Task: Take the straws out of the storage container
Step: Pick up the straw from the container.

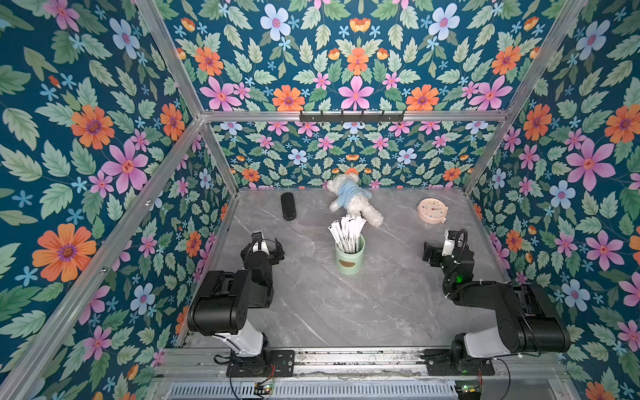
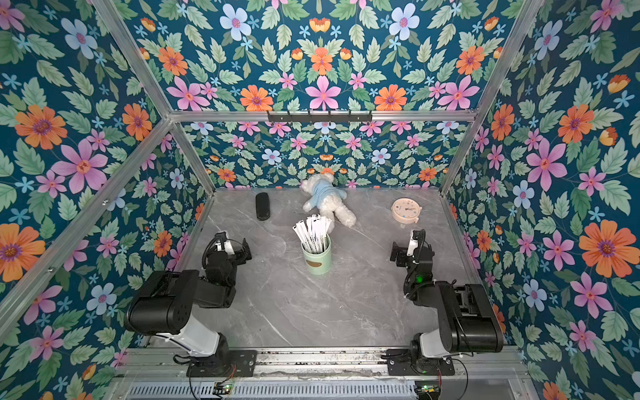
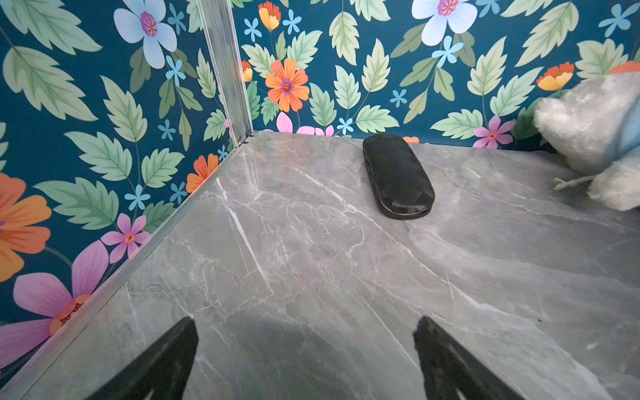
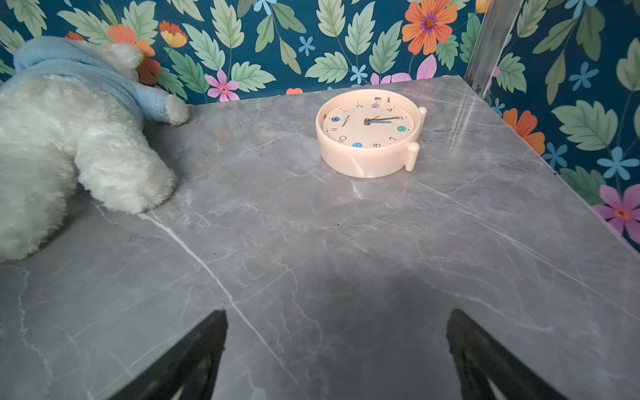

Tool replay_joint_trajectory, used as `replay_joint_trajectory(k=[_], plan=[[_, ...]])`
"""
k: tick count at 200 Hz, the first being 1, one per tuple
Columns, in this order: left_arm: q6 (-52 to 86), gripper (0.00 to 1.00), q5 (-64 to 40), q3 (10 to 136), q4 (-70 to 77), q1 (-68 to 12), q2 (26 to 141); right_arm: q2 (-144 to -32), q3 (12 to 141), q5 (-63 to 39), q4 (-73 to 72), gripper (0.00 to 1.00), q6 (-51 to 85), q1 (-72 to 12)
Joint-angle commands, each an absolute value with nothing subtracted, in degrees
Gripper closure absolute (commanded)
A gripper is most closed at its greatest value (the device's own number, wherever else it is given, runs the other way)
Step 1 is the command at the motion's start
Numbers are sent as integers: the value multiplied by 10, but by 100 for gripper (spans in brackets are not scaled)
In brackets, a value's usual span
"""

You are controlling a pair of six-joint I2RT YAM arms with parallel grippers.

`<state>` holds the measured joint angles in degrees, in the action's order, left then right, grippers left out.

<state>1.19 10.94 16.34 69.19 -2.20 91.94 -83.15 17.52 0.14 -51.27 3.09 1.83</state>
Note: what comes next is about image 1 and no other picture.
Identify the green metal straw cup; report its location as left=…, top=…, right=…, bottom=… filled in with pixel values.
left=335, top=235, right=366, bottom=276

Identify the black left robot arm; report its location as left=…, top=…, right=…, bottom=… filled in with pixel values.
left=187, top=231, right=285, bottom=358

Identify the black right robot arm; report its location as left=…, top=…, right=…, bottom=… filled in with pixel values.
left=423, top=229, right=571, bottom=362

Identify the bundle of wrapped straws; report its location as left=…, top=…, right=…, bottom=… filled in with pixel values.
left=328, top=215, right=367, bottom=254

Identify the beige round alarm clock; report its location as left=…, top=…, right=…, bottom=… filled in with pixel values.
left=417, top=198, right=448, bottom=224

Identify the black glasses case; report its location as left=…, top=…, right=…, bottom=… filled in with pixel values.
left=281, top=193, right=297, bottom=221

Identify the white teddy bear blue shirt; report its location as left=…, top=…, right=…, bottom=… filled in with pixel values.
left=327, top=173, right=383, bottom=228

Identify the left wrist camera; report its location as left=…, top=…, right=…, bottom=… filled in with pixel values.
left=252, top=240, right=270, bottom=253

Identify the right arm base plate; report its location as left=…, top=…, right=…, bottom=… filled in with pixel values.
left=421, top=349, right=495, bottom=377

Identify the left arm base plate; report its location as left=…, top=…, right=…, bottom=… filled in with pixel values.
left=226, top=350, right=296, bottom=378

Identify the black wall hook rail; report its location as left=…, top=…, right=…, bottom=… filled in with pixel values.
left=298, top=110, right=405, bottom=124

